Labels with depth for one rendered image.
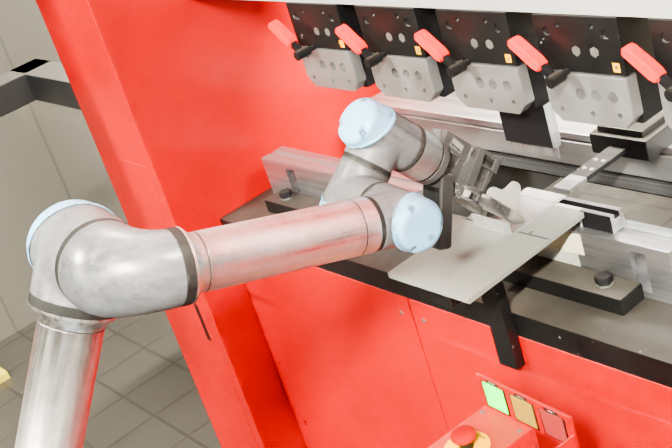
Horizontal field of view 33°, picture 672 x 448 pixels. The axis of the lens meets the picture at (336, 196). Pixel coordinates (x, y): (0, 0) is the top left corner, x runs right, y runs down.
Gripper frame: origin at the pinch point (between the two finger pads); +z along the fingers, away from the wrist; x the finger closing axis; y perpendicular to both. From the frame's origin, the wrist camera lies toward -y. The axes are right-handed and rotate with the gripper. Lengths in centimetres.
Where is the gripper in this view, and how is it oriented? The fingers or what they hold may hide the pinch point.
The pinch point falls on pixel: (502, 219)
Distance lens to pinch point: 183.8
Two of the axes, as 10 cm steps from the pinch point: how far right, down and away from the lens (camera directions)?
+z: 7.0, 3.6, 6.2
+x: -6.1, -1.6, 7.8
